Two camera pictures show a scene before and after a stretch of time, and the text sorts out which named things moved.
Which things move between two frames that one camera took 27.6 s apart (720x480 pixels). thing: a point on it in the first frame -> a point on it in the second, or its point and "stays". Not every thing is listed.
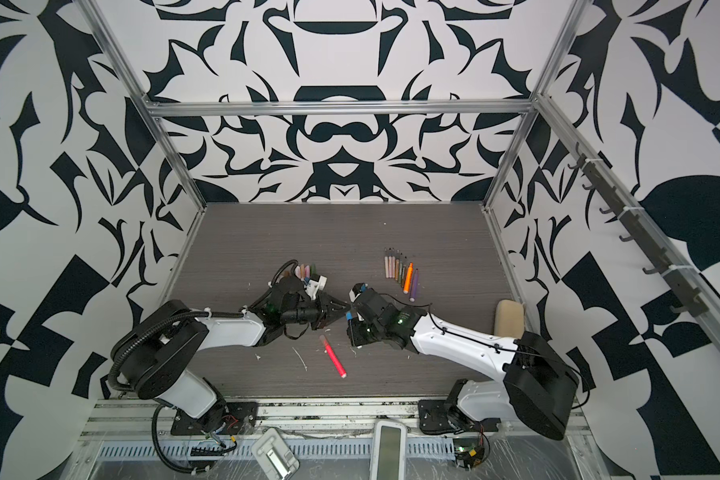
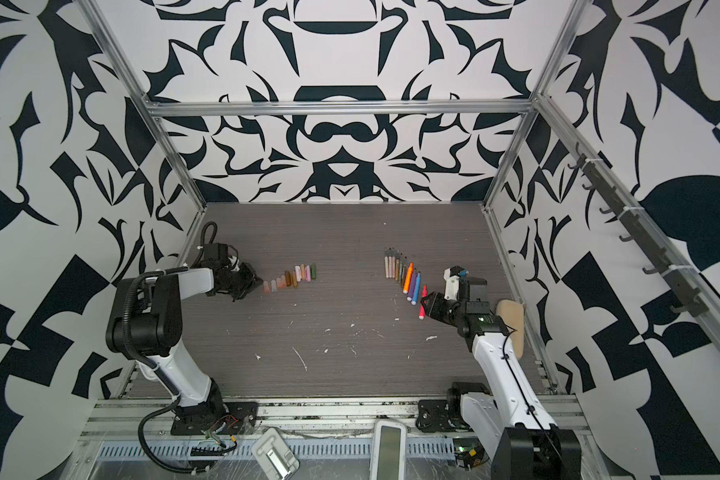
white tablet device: (389, 451) stays
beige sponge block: (509, 319) stays
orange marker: (408, 279) stays
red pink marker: (334, 357) -> (422, 311)
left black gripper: (326, 309) -> (253, 281)
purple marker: (415, 286) stays
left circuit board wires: (212, 451) stays
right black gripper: (355, 334) -> (435, 309)
